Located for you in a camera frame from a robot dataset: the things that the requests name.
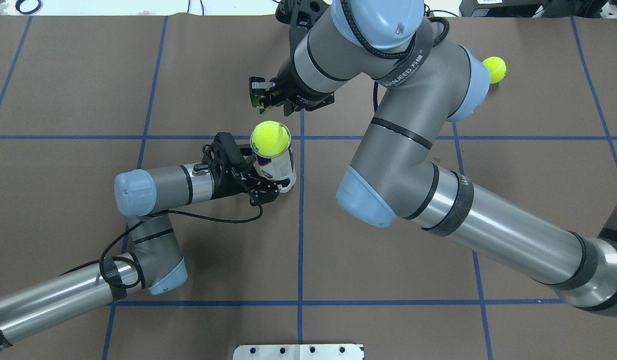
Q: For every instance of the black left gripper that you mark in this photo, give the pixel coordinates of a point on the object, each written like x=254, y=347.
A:
x=227, y=188

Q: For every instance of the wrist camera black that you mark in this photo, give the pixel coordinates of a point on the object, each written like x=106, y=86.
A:
x=214, y=154
x=300, y=15

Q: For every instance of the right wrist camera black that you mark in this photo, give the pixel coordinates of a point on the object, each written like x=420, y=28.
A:
x=300, y=15

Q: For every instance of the yellow tennis ball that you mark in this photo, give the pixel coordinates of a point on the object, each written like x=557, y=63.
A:
x=270, y=138
x=496, y=67

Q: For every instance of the brown paper table cover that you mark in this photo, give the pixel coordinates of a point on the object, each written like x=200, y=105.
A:
x=83, y=99

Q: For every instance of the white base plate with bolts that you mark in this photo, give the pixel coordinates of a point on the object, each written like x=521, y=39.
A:
x=320, y=351

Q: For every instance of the tennis ball can holder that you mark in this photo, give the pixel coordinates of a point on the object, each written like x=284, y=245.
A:
x=279, y=169

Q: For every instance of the blue tape roll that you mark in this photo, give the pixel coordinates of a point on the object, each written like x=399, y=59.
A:
x=28, y=7

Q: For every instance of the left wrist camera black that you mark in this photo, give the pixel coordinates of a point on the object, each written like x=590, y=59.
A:
x=214, y=154

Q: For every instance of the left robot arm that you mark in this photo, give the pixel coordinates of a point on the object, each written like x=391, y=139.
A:
x=147, y=256

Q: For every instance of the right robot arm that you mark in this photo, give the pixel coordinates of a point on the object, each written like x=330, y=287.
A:
x=429, y=81

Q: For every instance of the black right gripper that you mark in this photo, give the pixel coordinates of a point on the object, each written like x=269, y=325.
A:
x=292, y=84

